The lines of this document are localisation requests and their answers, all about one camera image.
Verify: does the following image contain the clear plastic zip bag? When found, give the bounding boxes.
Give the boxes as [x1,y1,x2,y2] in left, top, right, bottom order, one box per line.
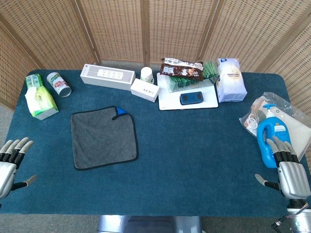
[239,91,311,158]

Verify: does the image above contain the wicker folding screen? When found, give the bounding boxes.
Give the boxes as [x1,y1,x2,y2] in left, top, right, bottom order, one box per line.
[0,0,311,110]

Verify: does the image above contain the white paper cup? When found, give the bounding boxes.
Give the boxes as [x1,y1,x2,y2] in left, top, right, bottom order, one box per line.
[140,67,155,85]

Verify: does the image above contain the clear box of green sachets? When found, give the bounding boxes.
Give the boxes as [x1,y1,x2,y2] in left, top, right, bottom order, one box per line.
[166,60,219,94]

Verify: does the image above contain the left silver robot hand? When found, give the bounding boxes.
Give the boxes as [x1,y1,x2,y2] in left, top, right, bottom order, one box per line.
[0,137,38,200]

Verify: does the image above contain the yellow-green tissue pack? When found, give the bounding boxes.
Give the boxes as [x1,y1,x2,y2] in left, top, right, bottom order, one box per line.
[24,85,60,121]

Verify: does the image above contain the green patterned tissue pack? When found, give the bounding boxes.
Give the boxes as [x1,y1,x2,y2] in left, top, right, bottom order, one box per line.
[25,74,44,89]

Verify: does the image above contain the long white power strip box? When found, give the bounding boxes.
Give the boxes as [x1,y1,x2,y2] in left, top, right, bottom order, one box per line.
[80,63,136,91]

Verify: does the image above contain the small white cardboard box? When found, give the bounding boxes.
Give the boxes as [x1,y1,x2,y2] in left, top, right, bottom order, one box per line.
[130,78,160,103]

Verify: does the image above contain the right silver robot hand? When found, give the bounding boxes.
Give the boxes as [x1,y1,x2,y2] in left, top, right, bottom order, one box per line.
[254,135,311,201]

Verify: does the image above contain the brown snack bag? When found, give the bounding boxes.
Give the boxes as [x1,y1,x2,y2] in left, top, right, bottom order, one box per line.
[159,57,204,82]

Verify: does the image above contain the green and white drink can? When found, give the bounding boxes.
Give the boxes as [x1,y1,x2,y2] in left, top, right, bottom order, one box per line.
[46,72,72,98]

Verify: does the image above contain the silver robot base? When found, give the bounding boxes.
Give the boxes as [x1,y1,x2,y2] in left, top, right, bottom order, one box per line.
[96,215,203,233]

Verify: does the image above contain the white flour bag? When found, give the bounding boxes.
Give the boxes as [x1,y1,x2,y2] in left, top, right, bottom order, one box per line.
[215,57,248,103]

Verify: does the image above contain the blue pump detergent bottle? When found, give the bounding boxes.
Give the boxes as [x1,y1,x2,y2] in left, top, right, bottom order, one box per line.
[257,103,292,168]

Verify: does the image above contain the dark blue table cloth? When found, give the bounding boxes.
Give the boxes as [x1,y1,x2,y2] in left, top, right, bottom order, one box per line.
[0,69,311,216]

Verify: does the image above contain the grey and blue cloth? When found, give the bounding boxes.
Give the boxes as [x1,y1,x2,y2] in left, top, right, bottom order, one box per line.
[69,105,139,171]

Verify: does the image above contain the white flat board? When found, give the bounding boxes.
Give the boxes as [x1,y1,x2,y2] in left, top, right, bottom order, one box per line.
[156,72,219,111]

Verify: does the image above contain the dark blue flat case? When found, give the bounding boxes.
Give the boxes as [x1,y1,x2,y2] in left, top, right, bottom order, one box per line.
[179,91,204,106]

